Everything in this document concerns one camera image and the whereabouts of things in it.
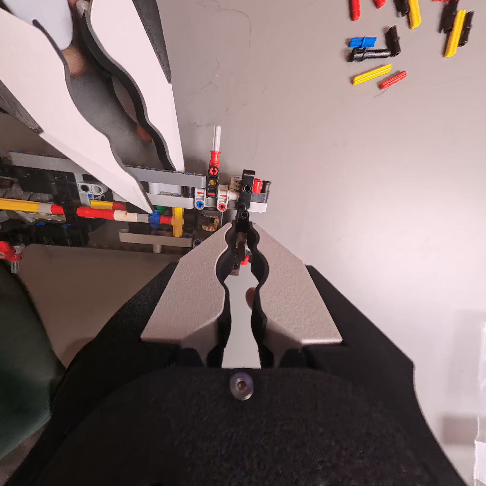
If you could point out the black lego beam subassembly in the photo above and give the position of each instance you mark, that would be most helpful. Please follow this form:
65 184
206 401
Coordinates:
246 190

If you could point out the lego car chassis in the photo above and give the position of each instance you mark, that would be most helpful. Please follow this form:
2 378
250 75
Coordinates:
171 188

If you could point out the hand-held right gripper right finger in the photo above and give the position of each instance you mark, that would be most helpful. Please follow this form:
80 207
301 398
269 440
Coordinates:
300 300

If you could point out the pile of loose lego pins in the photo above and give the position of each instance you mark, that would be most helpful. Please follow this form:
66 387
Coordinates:
372 74

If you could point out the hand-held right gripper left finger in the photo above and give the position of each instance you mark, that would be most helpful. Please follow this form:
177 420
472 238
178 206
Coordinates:
186 300

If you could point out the person's left hand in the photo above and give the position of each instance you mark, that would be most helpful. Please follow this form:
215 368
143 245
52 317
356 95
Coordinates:
74 62

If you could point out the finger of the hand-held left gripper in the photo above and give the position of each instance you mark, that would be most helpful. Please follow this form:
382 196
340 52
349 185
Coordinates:
129 45
34 83

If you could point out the person's right hand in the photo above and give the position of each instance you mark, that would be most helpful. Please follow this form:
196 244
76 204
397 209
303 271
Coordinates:
250 298

